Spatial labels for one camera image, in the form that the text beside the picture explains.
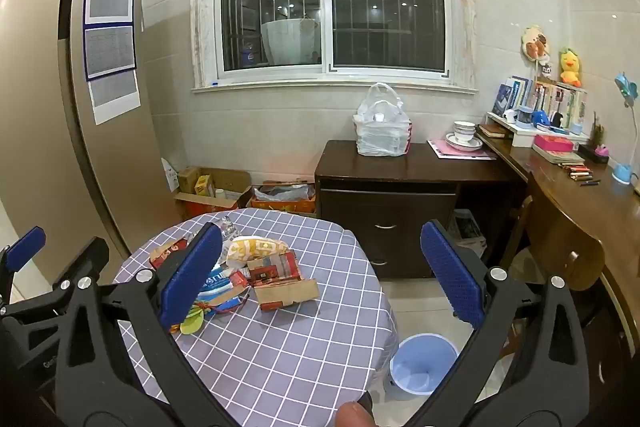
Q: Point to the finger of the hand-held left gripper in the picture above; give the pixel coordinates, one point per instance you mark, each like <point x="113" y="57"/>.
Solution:
<point x="82" y="259"/>
<point x="22" y="249"/>

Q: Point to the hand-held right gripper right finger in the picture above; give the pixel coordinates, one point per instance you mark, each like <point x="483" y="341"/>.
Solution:
<point x="452" y="277"/>

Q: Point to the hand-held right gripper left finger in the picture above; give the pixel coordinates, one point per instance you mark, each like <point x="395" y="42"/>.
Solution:
<point x="192" y="277"/>

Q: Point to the red brown cardboard piece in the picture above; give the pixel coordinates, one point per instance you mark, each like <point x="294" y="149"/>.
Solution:
<point x="165" y="254"/>

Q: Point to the yellow green wrapper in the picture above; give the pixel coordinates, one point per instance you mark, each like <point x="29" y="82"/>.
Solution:
<point x="192" y="322"/>

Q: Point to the red snack packet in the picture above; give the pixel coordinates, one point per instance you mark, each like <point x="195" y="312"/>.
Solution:
<point x="239" y="281"/>

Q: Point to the yellow white wrapper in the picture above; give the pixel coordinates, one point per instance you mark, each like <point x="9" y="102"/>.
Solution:
<point x="255" y="249"/>

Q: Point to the red cardboard box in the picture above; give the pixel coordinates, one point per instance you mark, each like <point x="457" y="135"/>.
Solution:
<point x="285" y="293"/>

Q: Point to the blue plastic trash bin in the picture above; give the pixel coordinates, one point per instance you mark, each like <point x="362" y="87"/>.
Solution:
<point x="425" y="367"/>

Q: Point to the person's right hand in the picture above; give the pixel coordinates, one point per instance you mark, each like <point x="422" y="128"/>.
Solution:
<point x="352" y="414"/>

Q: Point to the small yellow box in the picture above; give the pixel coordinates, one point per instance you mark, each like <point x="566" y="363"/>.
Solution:
<point x="203" y="186"/>

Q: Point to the dark wooden desk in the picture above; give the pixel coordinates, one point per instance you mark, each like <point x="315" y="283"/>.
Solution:
<point x="390" y="207"/>

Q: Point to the small brown box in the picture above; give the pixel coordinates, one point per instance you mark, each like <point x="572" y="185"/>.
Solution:
<point x="187" y="181"/>

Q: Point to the open brown cardboard box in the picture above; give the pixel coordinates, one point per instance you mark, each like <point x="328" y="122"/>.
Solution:
<point x="230" y="182"/>

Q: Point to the white drawn card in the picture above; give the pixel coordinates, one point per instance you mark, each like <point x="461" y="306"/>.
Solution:
<point x="170" y="174"/>

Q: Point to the orange cardboard box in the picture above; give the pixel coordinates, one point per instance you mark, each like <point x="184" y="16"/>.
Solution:
<point x="285" y="207"/>

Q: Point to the wooden chair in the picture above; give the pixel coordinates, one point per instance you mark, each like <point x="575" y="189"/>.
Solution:
<point x="565" y="247"/>

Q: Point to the grey plastic bag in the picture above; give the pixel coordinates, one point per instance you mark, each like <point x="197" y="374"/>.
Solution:
<point x="282" y="193"/>

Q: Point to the pink magazine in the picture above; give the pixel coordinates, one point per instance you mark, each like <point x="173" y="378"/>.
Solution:
<point x="442" y="152"/>

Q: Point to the white blue-rimmed bowl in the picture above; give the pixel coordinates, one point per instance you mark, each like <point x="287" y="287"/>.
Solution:
<point x="464" y="129"/>

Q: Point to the red white plastic bag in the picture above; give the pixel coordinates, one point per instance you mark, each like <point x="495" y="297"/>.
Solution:
<point x="410" y="134"/>

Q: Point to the brown notebook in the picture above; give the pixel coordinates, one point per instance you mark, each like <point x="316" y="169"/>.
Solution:
<point x="494" y="132"/>

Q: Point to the brown wooden desk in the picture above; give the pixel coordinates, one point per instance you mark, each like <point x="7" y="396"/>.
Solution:
<point x="590" y="207"/>

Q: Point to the white desk shelf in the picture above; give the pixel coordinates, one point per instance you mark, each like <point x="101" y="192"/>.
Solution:
<point x="520" y="132"/>

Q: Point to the thick book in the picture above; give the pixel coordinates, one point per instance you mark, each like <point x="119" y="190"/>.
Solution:
<point x="560" y="156"/>

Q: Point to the clear plastic bag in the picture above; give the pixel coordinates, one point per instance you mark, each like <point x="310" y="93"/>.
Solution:
<point x="380" y="132"/>

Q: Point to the scattered coloured pens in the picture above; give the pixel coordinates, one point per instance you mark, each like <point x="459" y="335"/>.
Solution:
<point x="577" y="172"/>

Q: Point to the white printed paper sheet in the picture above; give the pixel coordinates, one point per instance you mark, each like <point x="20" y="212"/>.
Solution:
<point x="115" y="99"/>

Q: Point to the pink box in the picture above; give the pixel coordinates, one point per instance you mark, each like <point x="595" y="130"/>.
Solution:
<point x="554" y="143"/>

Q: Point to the blue white cup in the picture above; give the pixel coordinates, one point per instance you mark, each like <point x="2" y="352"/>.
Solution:
<point x="524" y="116"/>

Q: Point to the blue desk lamp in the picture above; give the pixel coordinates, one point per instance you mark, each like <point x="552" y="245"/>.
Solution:
<point x="625" y="172"/>

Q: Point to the row of books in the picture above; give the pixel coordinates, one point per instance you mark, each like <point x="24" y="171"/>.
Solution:
<point x="550" y="99"/>

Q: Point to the blue framed printed sheet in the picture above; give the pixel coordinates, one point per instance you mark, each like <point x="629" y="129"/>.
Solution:
<point x="110" y="52"/>
<point x="109" y="1"/>

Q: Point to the yellow duck plush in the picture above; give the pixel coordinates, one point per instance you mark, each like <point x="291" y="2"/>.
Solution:
<point x="570" y="67"/>

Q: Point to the white framed window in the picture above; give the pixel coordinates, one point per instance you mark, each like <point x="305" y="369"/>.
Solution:
<point x="380" y="7"/>

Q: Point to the cartoon wall decoration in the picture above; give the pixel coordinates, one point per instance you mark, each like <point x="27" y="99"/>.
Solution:
<point x="535" y="43"/>

